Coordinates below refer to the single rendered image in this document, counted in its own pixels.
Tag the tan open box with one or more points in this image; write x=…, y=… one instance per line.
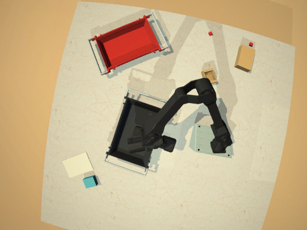
x=210, y=74

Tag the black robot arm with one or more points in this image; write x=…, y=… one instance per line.
x=153, y=128

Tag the teal cube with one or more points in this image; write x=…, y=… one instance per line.
x=90, y=181

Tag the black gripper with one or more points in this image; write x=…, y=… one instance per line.
x=167, y=147

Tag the tan rectangular block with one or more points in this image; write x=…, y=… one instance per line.
x=245, y=57

